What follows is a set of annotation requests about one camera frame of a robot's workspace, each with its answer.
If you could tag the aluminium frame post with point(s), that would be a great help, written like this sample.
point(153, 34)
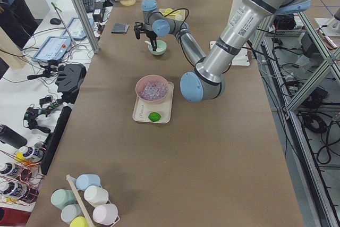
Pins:
point(82, 15)

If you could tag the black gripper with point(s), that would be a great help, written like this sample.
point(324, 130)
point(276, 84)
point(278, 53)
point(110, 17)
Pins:
point(150, 34)

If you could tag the white ceramic spoon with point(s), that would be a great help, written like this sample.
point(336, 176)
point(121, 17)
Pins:
point(157, 49)

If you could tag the pink bowl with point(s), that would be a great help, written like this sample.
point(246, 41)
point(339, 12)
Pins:
point(141, 83)

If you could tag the lower lemon slice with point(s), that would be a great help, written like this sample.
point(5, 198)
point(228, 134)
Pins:
point(168, 10)

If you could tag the pile of clear ice cubes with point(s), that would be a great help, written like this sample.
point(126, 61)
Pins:
point(154, 90)

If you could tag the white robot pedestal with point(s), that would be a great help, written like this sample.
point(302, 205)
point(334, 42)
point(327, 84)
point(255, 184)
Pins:
point(241, 59)

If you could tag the blue teach pendant near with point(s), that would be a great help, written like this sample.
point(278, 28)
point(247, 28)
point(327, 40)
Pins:
point(53, 48)

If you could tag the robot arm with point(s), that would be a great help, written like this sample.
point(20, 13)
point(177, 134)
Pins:
point(206, 81)

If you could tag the grey folded cloth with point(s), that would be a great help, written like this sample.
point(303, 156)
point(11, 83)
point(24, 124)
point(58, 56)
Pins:
point(120, 28)

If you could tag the cream rabbit tray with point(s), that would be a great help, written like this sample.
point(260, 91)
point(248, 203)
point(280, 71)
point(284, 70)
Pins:
point(142, 110)

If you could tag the blue teach pendant far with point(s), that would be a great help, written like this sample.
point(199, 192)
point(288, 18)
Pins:
point(76, 29)

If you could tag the bamboo cutting board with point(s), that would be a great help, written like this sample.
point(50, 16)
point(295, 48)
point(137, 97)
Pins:
point(183, 13)

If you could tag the pastel cup rack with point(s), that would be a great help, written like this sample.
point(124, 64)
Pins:
point(85, 203)

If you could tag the blue teach pendant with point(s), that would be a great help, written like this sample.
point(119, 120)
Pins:
point(53, 48)
point(76, 29)

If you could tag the mint green bowl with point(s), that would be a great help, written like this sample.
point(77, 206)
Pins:
point(161, 44)

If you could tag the green lime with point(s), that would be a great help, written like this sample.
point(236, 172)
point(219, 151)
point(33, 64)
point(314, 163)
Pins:
point(154, 116)

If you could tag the white steamed bun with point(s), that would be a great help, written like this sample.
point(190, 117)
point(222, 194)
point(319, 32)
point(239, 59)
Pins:
point(178, 17)

